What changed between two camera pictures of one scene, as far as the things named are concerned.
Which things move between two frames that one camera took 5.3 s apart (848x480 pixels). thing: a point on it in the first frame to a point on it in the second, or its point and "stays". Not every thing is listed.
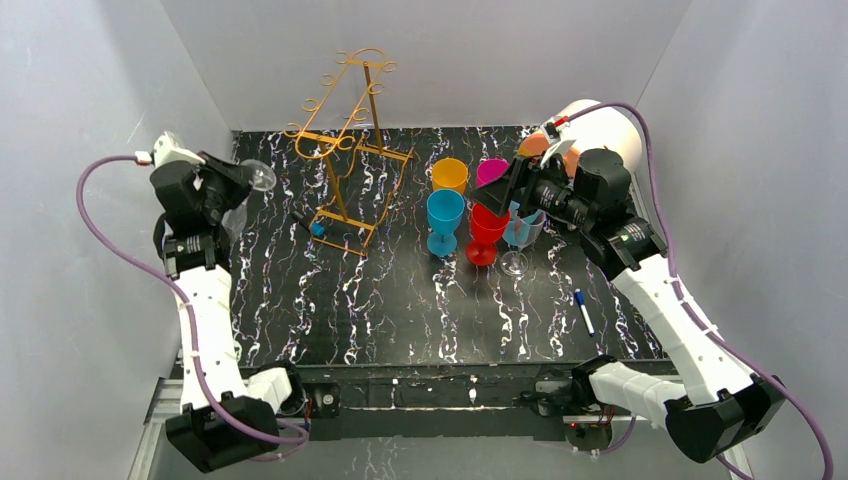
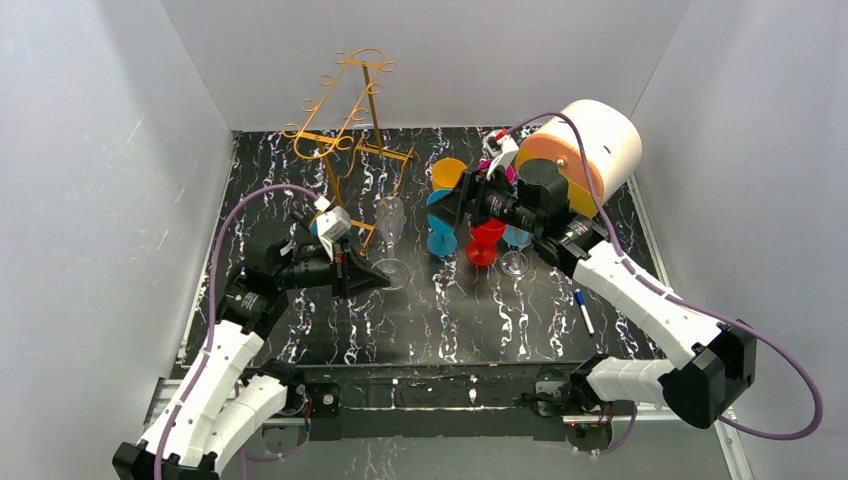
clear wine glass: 263,178 to 390,218
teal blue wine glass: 445,209 stays
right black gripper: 519,185 to 469,201
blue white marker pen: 580,298 stays
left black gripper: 216,179 to 340,275
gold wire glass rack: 366,176 stays
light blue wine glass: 516,230 stays
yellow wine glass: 450,173 stays
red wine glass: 487,227 stays
